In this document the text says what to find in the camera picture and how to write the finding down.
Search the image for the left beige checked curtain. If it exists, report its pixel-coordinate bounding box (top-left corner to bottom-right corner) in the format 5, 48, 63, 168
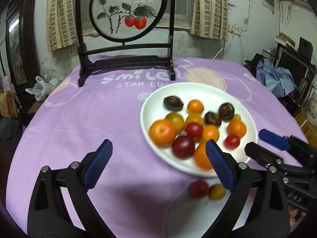
46, 0, 78, 52

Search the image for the dark purple plum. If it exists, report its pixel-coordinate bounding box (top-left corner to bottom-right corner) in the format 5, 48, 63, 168
171, 135, 195, 160

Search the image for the small orange tangerine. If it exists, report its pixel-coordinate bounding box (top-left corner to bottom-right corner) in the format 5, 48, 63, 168
187, 99, 204, 114

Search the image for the black speaker box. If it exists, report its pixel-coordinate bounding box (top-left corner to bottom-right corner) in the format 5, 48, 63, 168
298, 37, 313, 63

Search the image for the white oval plate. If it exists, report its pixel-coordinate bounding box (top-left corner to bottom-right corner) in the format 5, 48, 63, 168
140, 82, 258, 178

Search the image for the blue cloth pile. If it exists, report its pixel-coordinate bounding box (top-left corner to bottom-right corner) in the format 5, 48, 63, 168
256, 59, 296, 98

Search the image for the small yellow-green longan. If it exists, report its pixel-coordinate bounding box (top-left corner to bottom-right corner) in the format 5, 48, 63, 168
233, 114, 241, 120

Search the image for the dark brown water chestnut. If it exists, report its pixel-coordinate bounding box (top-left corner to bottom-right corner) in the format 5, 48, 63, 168
204, 111, 222, 128
163, 96, 184, 112
218, 103, 235, 122

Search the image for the yellow-green longan fruit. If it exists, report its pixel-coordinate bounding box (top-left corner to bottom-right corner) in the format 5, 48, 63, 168
208, 184, 226, 200

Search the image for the greenish yellow tangerine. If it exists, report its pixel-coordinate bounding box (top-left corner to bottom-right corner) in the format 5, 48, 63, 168
165, 112, 185, 135

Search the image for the orange kumquat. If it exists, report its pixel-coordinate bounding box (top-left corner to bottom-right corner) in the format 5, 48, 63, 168
185, 113, 205, 127

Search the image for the white plastic bag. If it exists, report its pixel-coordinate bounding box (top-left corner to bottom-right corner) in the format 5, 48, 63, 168
25, 76, 59, 102

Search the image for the woven wicker basket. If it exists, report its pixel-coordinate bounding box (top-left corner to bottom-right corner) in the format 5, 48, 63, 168
0, 90, 18, 119

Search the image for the beige checked curtain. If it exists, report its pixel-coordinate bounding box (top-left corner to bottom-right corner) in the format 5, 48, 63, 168
46, 0, 78, 52
191, 0, 228, 41

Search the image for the small red cherry tomato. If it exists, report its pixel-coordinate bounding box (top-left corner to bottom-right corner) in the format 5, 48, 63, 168
185, 123, 203, 138

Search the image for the right beige checked curtain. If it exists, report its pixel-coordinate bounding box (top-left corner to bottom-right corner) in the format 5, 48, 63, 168
191, 0, 228, 41

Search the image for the black metal shelf rack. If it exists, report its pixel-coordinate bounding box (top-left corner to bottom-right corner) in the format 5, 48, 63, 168
262, 43, 316, 107

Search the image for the purple tablecloth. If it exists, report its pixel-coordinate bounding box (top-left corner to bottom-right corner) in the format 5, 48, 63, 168
6, 58, 307, 237

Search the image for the person's right hand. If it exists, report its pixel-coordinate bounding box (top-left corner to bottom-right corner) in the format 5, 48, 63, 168
288, 205, 307, 231

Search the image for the round painted table screen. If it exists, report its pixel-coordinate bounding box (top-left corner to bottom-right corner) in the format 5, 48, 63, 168
75, 0, 176, 87

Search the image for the white plastic bucket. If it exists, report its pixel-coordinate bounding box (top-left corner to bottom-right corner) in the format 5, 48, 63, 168
306, 101, 317, 127

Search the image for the white power cable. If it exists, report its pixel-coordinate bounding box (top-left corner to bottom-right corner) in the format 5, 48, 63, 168
211, 28, 244, 60

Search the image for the dark framed landscape painting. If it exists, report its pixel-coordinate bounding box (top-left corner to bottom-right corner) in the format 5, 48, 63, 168
5, 0, 38, 90

